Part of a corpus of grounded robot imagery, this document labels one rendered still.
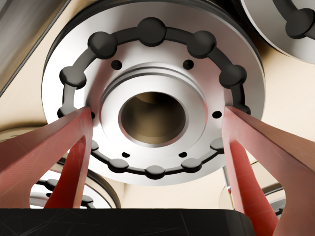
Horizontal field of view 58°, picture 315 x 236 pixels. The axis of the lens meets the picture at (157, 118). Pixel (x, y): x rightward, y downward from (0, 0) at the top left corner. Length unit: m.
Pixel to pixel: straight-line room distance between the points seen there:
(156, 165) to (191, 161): 0.02
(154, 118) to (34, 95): 0.07
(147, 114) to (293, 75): 0.08
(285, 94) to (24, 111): 0.15
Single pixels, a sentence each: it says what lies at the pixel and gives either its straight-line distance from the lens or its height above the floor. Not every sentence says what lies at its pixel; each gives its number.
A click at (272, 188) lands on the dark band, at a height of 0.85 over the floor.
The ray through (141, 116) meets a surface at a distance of 0.15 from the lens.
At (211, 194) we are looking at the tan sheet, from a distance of 0.22.
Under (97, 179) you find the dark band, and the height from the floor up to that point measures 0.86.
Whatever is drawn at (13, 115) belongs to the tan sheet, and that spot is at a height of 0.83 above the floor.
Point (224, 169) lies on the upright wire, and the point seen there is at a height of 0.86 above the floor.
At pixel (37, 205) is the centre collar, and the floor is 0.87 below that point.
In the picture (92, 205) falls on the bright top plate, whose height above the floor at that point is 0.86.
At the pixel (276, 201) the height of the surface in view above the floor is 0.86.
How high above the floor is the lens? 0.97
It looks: 53 degrees down
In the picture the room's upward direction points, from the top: 179 degrees counter-clockwise
